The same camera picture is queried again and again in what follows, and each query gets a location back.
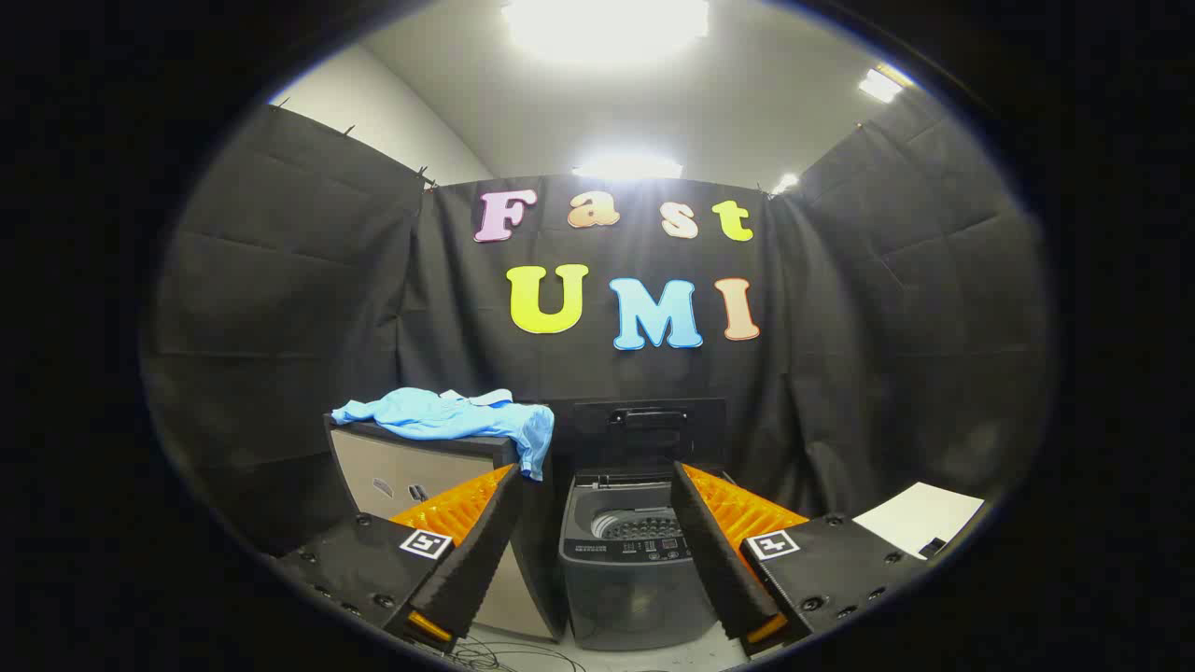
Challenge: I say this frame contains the light blue shirt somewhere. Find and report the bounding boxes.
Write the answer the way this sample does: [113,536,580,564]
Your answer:
[331,387,555,482]

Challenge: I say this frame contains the black backdrop cloth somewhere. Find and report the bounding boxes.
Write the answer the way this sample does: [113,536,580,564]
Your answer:
[140,93,1056,561]

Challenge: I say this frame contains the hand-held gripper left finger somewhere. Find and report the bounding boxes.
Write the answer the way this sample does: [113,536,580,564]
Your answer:
[271,464,524,654]

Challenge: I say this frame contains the grey washing machine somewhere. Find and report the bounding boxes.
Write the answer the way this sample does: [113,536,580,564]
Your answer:
[558,467,748,651]

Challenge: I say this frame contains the white flat board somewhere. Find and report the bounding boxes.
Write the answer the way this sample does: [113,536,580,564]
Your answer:
[852,482,986,559]

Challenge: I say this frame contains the beige cabinet with dark top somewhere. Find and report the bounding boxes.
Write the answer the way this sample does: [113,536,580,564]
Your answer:
[324,415,570,643]

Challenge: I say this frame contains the thin floor cables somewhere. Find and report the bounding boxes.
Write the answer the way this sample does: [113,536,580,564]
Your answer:
[448,639,589,672]

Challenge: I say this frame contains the large ceiling light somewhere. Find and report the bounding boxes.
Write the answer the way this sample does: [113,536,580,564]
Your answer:
[502,0,710,64]

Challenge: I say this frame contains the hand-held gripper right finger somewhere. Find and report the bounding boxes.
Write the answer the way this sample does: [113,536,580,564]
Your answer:
[670,460,930,659]

